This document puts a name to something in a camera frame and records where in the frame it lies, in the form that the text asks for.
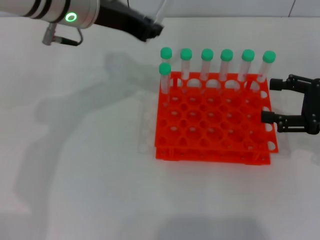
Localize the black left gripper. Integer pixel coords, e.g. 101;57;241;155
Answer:
94;0;165;44

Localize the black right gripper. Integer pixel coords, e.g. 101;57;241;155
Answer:
260;73;320;136

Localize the clear test tube green cap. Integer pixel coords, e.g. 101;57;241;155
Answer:
160;47;173;74
200;48;215;95
159;62;172;106
219;48;234;93
254;50;277;85
153;0;168;25
236;48;256;92
179;48;193;94

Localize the orange plastic test tube rack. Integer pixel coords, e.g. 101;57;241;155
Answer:
153;71;280;166

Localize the left arm connector cable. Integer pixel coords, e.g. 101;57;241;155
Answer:
41;22;84;47

